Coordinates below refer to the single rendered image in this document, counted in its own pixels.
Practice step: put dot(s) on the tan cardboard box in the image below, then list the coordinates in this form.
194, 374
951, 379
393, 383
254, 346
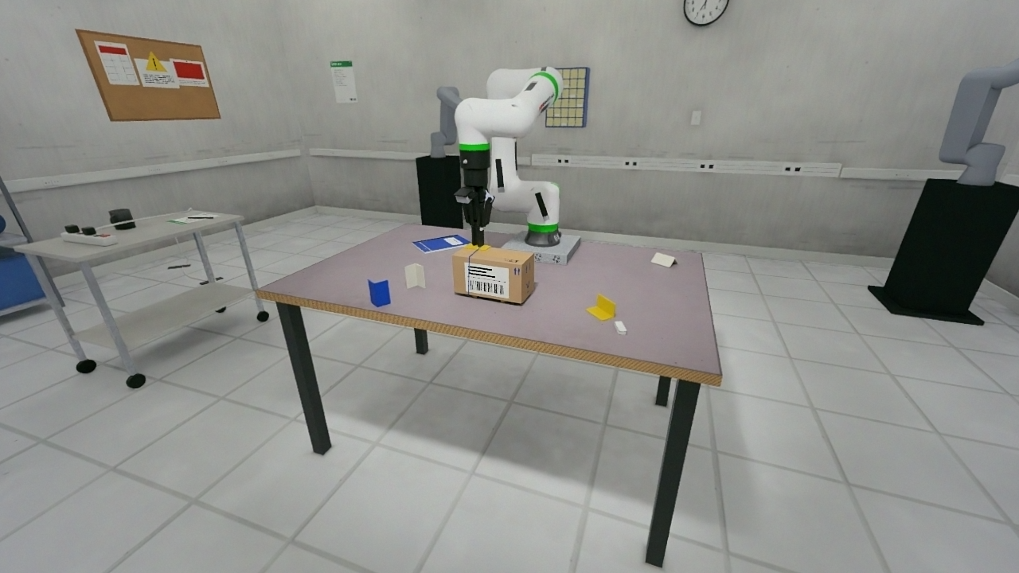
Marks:
496, 273

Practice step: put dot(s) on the blue notebook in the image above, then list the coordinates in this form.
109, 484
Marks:
441, 244

